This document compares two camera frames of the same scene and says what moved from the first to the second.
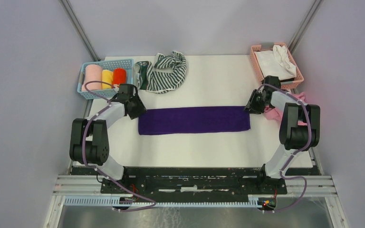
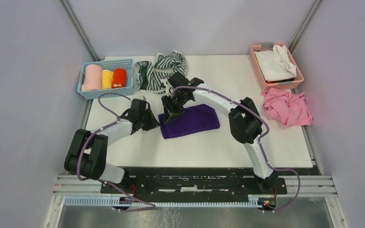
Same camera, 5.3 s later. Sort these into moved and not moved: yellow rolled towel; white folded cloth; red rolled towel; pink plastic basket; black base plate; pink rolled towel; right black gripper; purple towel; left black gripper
Moved: right black gripper; left black gripper; purple towel
Not moved: pink rolled towel; red rolled towel; white folded cloth; pink plastic basket; black base plate; yellow rolled towel
